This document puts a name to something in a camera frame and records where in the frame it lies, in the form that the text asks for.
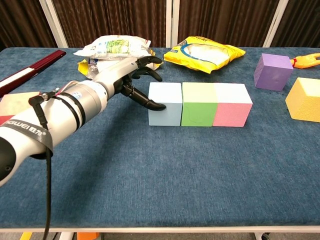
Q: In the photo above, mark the pink cube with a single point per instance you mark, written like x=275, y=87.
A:
x=231, y=113

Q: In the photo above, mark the yellow cube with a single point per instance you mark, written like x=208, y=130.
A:
x=305, y=105

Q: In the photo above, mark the orange rubber chicken toy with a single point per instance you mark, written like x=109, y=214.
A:
x=305, y=61

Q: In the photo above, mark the black table caster wheel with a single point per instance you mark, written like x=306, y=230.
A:
x=265, y=235

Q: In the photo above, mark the purple cube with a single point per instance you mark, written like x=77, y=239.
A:
x=272, y=75

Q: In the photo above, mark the orange object under table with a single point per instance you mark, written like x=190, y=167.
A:
x=87, y=236

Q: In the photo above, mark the yellow-edged crumpled clear bag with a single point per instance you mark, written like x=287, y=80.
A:
x=90, y=68

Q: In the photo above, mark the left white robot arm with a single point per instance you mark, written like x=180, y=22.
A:
x=62, y=115

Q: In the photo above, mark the yellow floor tape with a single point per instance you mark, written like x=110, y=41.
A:
x=26, y=236

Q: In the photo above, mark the red cube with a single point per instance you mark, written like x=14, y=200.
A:
x=17, y=100

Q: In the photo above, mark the maroon and white long box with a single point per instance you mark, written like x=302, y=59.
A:
x=30, y=68

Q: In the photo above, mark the white green-print snack bag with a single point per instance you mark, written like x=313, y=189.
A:
x=112, y=47

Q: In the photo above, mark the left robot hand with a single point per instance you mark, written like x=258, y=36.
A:
x=117, y=72

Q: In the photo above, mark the light blue cube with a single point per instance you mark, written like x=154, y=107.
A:
x=165, y=115

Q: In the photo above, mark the blue table cloth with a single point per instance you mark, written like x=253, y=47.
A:
x=175, y=175

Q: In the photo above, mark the yellow snack bag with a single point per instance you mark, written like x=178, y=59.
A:
x=205, y=55

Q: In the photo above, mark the white table leg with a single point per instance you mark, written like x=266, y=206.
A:
x=257, y=236
x=66, y=236

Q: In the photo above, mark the green cube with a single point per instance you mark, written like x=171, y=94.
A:
x=198, y=112

